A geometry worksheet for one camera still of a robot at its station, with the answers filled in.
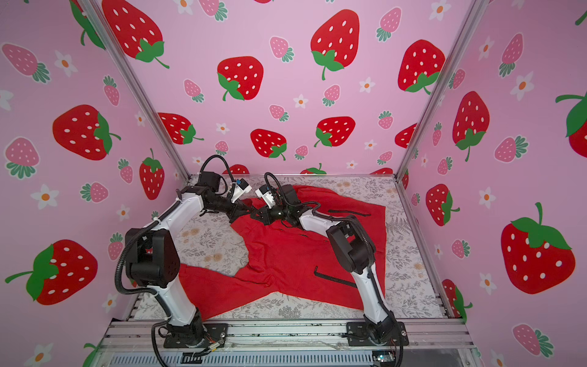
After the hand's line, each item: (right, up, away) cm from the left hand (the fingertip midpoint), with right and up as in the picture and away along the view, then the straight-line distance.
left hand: (251, 210), depth 91 cm
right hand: (-1, -4, -3) cm, 5 cm away
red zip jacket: (+15, -19, 0) cm, 24 cm away
